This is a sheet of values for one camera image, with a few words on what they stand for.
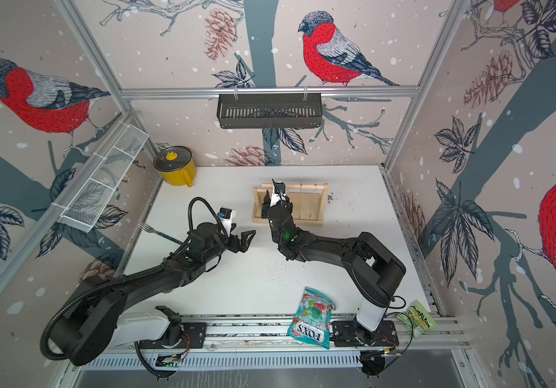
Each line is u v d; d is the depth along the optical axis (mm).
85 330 409
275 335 752
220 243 678
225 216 744
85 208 805
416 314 770
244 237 777
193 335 732
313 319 738
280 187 725
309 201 1023
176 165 1074
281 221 622
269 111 1059
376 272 458
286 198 738
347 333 729
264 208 758
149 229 1001
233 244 761
